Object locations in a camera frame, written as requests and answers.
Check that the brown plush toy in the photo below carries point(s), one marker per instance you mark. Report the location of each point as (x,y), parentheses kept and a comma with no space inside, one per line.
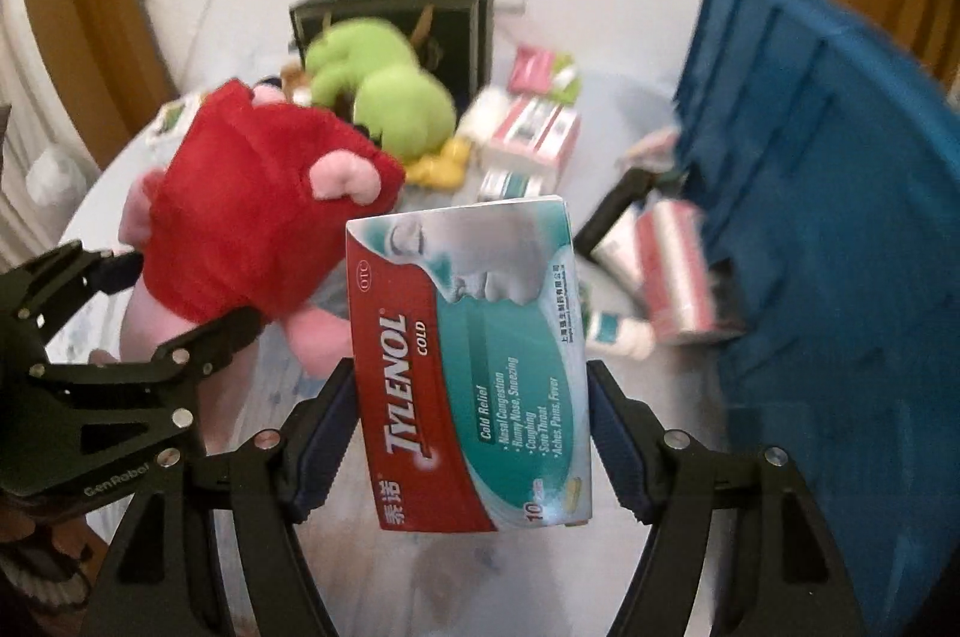
(296,80)

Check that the person's left hand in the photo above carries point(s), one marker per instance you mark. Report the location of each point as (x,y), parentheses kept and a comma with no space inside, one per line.
(52,528)

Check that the blue plastic crate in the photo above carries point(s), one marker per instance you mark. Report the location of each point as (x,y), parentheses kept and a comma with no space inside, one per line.
(840,194)

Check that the red white striped pack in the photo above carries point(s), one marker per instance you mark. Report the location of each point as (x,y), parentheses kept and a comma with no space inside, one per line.
(675,277)

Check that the white bottle teal label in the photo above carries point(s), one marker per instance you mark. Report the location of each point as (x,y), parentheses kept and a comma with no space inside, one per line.
(619,333)

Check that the round floral cloth desktop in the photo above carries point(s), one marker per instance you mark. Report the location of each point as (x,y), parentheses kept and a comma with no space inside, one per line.
(420,569)

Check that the white wrapped tissue roll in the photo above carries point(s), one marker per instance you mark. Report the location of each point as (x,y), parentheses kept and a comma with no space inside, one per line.
(484,115)

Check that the yellow plastic toy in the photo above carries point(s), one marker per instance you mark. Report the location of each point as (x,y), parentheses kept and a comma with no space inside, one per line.
(442,164)

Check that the white printed card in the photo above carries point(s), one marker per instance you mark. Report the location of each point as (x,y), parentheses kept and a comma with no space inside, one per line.
(174,119)

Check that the pink white tissue pack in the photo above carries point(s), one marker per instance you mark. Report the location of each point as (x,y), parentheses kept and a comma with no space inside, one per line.
(536,138)

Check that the green white packet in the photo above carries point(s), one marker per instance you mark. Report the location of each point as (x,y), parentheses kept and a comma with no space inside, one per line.
(568,82)

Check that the pink plush toy red outfit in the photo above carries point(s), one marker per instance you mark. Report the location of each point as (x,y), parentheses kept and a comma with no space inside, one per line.
(247,209)

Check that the red teal medicine box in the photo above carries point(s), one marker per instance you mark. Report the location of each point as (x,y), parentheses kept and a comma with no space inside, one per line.
(480,382)

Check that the white curtain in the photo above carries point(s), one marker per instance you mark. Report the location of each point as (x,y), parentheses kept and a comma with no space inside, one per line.
(45,179)

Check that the green plush toy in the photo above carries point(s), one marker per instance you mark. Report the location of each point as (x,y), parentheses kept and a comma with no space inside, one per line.
(390,97)

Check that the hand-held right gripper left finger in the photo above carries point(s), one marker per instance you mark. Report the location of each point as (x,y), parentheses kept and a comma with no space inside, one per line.
(322,442)

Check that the white teal medicine box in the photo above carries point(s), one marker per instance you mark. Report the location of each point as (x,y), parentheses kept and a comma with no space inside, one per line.
(514,187)

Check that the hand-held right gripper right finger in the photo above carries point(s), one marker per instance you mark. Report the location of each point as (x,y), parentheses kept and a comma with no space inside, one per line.
(607,442)

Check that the pink packet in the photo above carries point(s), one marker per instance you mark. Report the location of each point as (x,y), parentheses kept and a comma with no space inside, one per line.
(531,67)

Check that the black tube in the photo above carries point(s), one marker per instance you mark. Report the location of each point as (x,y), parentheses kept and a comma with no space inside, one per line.
(611,209)

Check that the black open box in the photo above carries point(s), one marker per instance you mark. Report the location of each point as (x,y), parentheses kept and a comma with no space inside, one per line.
(457,36)

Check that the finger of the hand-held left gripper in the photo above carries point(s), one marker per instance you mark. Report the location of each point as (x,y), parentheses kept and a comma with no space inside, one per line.
(217,337)
(75,273)

